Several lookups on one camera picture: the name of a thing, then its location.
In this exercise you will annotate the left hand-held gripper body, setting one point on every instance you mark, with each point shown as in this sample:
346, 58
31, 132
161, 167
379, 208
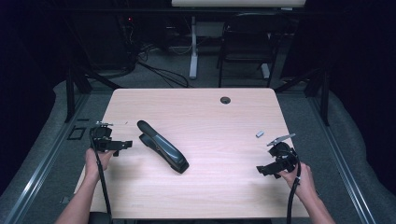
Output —
101, 138

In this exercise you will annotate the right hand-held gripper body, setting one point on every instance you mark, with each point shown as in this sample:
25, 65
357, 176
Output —
285, 157

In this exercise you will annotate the silver staple strip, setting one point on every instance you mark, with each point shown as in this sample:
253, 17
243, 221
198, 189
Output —
260, 134

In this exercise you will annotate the black stapler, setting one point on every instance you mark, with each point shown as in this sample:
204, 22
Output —
165, 147

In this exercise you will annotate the person's left hand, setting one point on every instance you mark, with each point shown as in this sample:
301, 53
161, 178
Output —
96, 165

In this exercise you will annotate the person's right hand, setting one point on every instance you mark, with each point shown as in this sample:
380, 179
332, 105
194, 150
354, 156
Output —
305, 183

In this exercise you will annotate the black metal stand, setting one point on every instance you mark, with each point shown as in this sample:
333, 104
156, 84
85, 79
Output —
71, 93
323, 93

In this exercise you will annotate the grey tape piece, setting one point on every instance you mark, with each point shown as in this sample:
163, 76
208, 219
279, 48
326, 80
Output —
65, 199

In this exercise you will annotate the round table grommet hole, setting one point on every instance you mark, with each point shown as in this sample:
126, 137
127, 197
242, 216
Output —
225, 100

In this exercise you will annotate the white desk foot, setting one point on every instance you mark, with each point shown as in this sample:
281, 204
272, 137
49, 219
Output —
265, 71

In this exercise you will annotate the dark equipment with red light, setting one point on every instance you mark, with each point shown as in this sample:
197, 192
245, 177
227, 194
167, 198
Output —
106, 40

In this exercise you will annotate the white desk leg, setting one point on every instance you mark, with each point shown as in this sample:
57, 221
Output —
193, 46

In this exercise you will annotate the black chair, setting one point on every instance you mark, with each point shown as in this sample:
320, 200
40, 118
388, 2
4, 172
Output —
249, 40

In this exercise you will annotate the white desk top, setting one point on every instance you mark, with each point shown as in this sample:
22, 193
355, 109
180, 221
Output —
238, 2

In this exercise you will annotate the metal floor rail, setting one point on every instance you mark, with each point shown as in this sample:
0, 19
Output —
342, 168
40, 174

